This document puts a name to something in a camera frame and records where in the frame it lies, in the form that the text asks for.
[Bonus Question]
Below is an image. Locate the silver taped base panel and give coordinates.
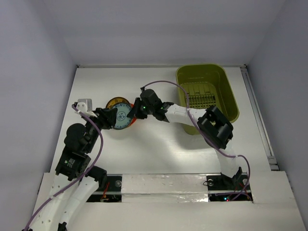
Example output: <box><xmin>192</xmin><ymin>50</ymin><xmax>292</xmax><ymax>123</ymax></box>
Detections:
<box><xmin>121</xmin><ymin>174</ymin><xmax>209</xmax><ymax>203</ymax></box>

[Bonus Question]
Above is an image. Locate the orange plate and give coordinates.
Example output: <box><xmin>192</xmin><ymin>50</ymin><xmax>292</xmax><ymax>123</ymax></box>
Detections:
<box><xmin>125</xmin><ymin>103</ymin><xmax>136</xmax><ymax>128</ymax></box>

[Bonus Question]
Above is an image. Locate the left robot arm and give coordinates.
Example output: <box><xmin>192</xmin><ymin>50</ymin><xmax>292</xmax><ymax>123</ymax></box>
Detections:
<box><xmin>24</xmin><ymin>104</ymin><xmax>117</xmax><ymax>231</ymax></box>

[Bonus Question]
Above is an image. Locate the blue patterned plate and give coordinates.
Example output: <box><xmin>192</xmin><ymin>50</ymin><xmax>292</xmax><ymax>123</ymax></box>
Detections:
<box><xmin>113</xmin><ymin>103</ymin><xmax>132</xmax><ymax>130</ymax></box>

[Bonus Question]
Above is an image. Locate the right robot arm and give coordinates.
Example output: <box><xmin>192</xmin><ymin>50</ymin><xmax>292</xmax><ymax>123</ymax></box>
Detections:
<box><xmin>127</xmin><ymin>89</ymin><xmax>243</xmax><ymax>190</ymax></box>

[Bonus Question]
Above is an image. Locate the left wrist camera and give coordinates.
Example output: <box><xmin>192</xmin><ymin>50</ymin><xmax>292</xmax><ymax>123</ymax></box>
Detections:
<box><xmin>72</xmin><ymin>99</ymin><xmax>93</xmax><ymax>114</ymax></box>

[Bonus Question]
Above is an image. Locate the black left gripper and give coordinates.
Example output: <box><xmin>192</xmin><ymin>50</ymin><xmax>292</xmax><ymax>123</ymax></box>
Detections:
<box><xmin>84</xmin><ymin>106</ymin><xmax>117</xmax><ymax>152</ymax></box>

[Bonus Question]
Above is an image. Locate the aluminium side rail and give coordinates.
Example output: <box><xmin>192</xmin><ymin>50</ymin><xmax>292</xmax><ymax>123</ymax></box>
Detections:
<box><xmin>240</xmin><ymin>66</ymin><xmax>280</xmax><ymax>171</ymax></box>

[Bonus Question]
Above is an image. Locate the green dish rack tub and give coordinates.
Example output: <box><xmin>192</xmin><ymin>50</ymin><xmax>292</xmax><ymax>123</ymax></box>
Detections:
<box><xmin>176</xmin><ymin>64</ymin><xmax>239</xmax><ymax>123</ymax></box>

